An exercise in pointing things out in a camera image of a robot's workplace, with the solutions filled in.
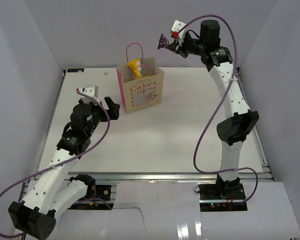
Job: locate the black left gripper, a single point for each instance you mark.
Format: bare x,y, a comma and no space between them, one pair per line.
113,110

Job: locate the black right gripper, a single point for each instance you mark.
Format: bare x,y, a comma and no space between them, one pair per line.
181,49

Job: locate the purple chocolate pack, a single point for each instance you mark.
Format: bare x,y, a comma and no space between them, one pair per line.
163,42

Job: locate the paper bag with pink handles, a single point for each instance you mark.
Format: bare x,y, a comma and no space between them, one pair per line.
144,92

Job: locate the yellow snack bar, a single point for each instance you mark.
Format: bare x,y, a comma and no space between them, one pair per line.
135,66

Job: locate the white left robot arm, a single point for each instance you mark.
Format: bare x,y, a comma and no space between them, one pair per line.
37,212

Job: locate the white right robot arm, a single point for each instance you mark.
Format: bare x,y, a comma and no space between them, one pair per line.
239,118

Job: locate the blue label left corner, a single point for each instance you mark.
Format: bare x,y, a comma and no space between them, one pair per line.
75,70

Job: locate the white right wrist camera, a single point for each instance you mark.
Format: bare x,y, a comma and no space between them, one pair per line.
178,31

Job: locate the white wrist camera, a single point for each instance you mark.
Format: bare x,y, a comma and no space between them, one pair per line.
178,31
91,91

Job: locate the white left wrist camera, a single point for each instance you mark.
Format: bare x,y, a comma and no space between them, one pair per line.
91,91

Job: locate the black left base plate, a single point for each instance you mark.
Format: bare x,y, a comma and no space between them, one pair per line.
101,200

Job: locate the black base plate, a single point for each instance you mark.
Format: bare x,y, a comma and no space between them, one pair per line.
101,200
210,200

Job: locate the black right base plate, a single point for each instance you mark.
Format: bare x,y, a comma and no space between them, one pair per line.
210,200

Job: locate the aluminium front rail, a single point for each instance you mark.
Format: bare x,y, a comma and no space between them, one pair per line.
167,176

